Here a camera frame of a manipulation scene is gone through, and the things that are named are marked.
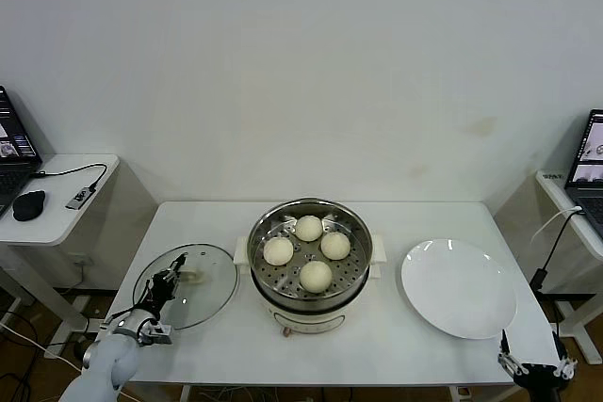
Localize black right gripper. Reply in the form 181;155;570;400
497;329;579;402

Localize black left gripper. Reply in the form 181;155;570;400
140;253;188;322

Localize glass pot lid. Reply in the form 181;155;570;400
133;243;238;330

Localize white steamed baozi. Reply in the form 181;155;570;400
262;235;295;265
319;231;352;261
294;215;324;242
299;260;334;294

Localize steel perforated steamer basket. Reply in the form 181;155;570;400
234;198;390;302

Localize white round plate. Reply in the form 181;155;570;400
400;238;518;340

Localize grey usb hub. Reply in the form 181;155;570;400
65;184;97;210

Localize white side table with mouse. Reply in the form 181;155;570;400
0;153;159;342

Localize white side table with sticker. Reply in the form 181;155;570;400
492;169;603;365

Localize black computer mouse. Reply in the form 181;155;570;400
11;188;47;222

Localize black laptop beside mouse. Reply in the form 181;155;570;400
0;85;43;218

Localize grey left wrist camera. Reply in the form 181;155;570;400
139;319;173;346

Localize black cable with adapter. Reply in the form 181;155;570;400
530;211;588;293

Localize white laptop cable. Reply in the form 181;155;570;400
530;206;584;248

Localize black usb hub cable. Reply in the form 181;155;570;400
30;163;108;191

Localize white floor cable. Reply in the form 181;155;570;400
0;318;86;373

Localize grey laptop with cables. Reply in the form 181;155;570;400
563;109;603;239

